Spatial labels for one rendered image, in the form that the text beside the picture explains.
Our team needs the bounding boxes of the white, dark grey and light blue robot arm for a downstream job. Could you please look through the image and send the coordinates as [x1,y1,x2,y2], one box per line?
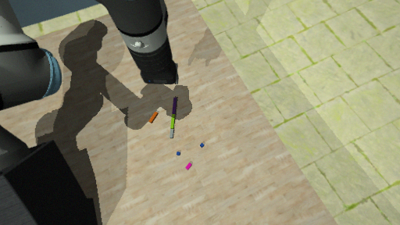
[0,0,163,171]

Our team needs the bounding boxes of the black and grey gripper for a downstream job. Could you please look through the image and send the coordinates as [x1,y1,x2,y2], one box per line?
[119,0,179,84]

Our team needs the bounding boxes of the magenta rectangular block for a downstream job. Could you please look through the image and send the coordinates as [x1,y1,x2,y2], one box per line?
[185,163,192,170]

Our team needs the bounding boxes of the orange rod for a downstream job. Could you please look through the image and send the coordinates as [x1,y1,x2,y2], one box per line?
[149,112,158,123]

